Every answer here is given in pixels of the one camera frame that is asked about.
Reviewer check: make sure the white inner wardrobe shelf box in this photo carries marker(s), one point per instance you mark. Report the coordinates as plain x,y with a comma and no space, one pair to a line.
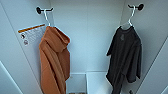
98,83

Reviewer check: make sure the small black wall hook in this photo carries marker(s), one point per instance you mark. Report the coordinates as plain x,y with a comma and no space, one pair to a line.
130,91

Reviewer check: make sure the black garment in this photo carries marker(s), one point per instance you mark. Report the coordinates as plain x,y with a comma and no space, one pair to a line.
125,56

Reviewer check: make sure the black wardrobe hook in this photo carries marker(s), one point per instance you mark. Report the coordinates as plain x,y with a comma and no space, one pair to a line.
40,10
140,6

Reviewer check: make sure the white wardrobe cabinet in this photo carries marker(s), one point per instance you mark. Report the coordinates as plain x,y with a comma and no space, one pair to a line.
86,36

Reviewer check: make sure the white wardrobe door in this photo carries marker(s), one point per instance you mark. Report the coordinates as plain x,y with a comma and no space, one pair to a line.
4,83
158,76

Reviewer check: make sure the orange hooded garment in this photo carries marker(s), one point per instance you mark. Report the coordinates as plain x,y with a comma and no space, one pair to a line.
53,60

